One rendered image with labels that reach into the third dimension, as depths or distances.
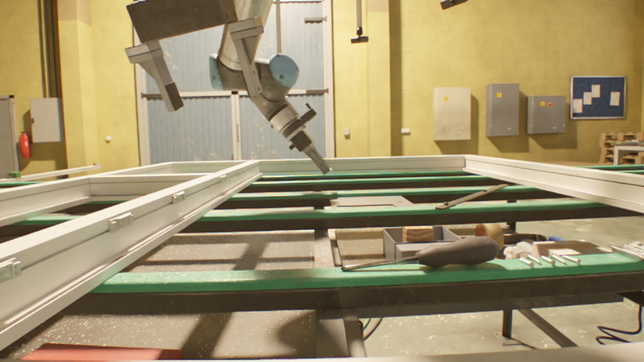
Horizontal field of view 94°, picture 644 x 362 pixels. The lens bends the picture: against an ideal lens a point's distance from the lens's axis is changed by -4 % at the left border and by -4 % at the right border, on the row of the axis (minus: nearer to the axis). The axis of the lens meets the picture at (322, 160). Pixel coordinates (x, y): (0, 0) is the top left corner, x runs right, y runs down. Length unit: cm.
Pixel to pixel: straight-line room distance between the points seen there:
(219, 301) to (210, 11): 36
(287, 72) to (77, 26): 733
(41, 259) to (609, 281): 68
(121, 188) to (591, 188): 131
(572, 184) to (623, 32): 885
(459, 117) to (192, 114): 553
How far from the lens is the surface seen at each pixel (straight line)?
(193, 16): 47
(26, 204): 102
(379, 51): 662
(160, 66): 53
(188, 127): 707
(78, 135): 780
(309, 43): 686
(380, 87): 648
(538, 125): 804
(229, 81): 85
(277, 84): 89
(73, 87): 790
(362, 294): 42
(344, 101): 674
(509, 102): 768
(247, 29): 46
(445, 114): 704
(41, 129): 851
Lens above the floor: 104
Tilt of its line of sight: 4 degrees down
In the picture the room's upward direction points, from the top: 1 degrees counter-clockwise
